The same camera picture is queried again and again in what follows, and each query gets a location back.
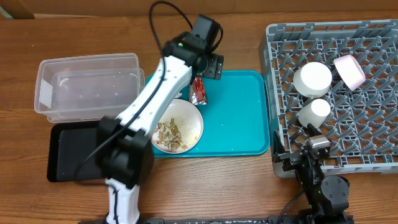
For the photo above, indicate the white bowl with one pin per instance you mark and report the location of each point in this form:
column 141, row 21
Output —
column 312, row 80

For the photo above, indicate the grey dishwasher rack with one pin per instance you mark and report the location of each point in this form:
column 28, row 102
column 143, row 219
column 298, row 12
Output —
column 362, row 124

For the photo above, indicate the teal plastic tray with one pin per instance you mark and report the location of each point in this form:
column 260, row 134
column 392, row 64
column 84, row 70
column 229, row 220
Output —
column 235, row 117

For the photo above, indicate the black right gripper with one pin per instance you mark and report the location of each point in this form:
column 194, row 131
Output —
column 291, row 160

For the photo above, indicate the peanut shells and rice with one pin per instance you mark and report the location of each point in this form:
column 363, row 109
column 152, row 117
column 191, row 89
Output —
column 176, row 135

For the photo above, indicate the black tray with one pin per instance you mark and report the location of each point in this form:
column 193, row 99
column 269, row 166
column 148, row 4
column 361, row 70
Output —
column 70, row 144

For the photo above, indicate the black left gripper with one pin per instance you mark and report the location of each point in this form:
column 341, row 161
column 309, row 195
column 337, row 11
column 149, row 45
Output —
column 213, row 65

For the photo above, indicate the white paper cup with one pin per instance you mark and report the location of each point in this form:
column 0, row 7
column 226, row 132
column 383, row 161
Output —
column 315, row 113

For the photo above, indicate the clear plastic bin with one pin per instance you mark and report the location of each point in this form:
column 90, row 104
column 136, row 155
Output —
column 89, row 87

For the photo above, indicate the white plate with food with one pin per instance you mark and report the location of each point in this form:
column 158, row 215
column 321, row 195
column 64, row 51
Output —
column 184, row 109

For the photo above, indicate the red foil snack wrapper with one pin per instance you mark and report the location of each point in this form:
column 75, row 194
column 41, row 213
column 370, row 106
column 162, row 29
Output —
column 197, row 93

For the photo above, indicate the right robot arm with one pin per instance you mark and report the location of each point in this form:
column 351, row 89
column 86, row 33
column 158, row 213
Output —
column 327, row 196

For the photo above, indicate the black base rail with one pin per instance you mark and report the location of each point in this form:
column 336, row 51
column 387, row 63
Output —
column 270, row 220

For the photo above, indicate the pink bowl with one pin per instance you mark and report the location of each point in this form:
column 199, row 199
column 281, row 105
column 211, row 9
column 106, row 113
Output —
column 350, row 71

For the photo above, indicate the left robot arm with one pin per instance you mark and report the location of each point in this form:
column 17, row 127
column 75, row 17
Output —
column 124, row 149

